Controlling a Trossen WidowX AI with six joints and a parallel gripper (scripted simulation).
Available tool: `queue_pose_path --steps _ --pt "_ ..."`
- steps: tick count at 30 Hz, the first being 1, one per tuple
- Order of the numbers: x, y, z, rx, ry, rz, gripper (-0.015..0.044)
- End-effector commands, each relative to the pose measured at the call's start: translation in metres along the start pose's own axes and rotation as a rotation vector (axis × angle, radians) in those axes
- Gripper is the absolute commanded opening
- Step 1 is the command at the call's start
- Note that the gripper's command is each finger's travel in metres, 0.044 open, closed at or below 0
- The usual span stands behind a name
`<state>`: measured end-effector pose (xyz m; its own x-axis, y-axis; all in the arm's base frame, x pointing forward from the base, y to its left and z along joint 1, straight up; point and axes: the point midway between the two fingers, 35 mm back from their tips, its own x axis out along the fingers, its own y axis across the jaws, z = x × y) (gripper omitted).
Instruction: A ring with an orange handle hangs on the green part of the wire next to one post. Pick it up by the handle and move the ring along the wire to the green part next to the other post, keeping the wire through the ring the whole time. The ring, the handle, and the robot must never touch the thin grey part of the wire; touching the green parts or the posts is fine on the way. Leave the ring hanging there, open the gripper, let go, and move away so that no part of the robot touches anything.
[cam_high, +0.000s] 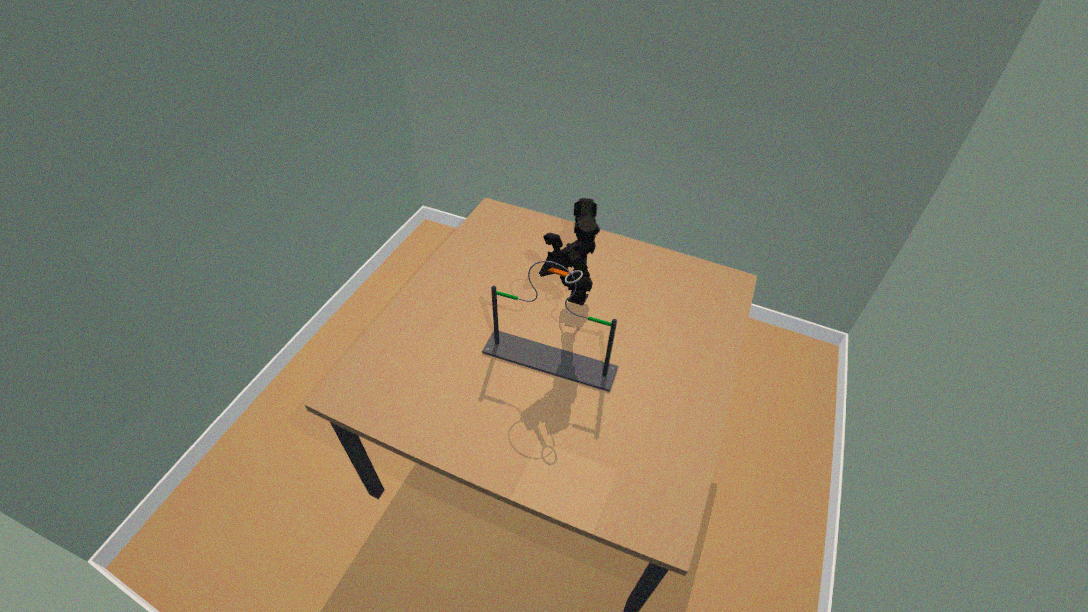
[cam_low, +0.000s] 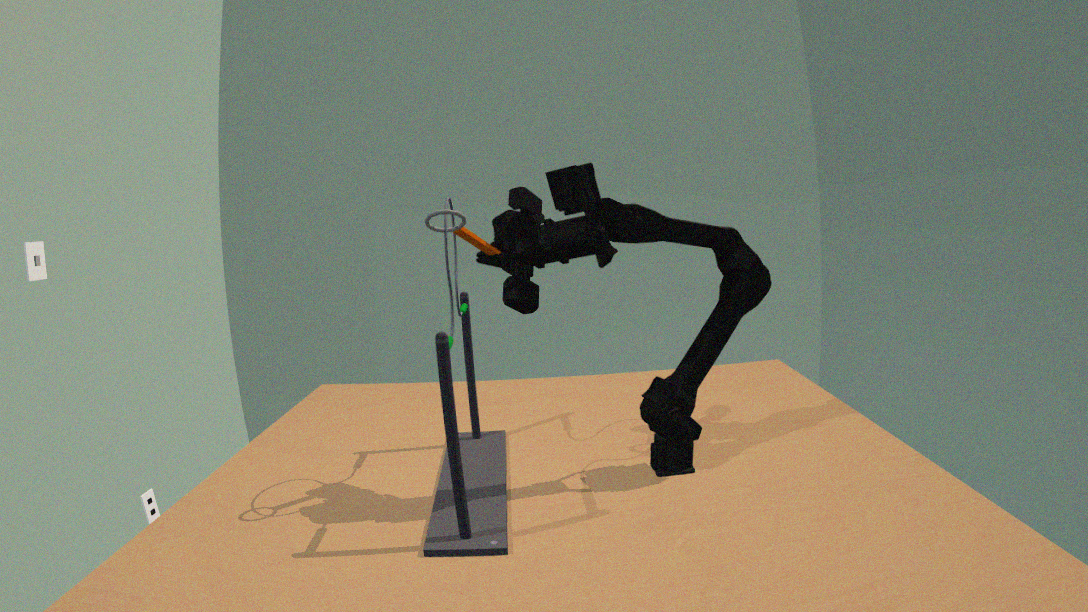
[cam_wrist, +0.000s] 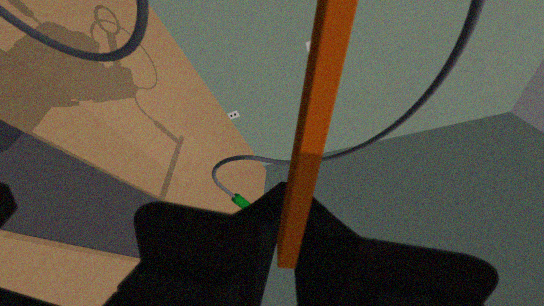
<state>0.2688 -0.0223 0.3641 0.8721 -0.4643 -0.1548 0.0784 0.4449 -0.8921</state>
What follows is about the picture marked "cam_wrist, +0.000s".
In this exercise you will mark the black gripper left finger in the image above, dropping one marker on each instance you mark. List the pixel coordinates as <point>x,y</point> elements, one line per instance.
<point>243,242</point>

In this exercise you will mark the orange handle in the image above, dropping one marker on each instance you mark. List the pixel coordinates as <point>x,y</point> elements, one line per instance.
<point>329,43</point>

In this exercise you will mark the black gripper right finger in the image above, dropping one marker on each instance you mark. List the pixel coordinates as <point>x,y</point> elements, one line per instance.
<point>334,262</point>

